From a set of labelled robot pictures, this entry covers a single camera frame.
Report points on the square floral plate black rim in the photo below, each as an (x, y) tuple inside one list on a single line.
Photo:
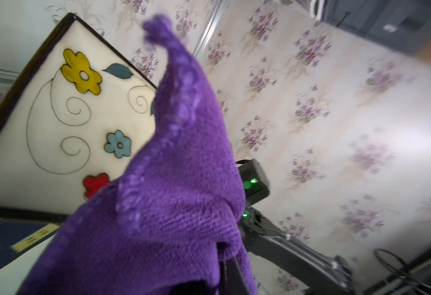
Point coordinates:
[(70, 124)]

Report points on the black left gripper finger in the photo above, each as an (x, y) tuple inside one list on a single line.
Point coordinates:
[(231, 279)]

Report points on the purple microfibre cloth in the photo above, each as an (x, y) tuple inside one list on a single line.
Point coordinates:
[(169, 222)]

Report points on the dark blue notebook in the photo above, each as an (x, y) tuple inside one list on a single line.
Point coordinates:
[(16, 238)]

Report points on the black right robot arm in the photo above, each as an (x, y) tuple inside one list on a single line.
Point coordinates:
[(321, 274)]

